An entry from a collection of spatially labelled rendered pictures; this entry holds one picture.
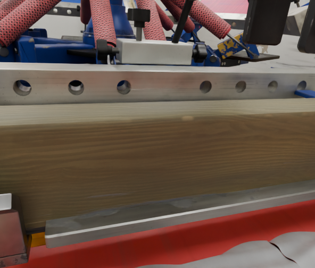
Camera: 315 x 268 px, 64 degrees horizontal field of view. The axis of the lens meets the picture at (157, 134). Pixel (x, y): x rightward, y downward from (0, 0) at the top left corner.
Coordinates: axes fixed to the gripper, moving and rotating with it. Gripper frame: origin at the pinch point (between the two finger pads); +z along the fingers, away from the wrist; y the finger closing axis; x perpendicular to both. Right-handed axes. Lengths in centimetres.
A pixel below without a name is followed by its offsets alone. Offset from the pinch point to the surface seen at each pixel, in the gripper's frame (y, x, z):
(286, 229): 2.5, 2.7, 16.2
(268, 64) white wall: -229, 200, 36
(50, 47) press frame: -71, -20, 10
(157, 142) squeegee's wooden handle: 1.6, -9.2, 7.5
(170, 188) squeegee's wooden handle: 1.4, -8.0, 11.1
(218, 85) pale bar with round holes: -22.3, 9.3, 9.8
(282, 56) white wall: -211, 200, 24
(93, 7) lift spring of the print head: -55, -8, -1
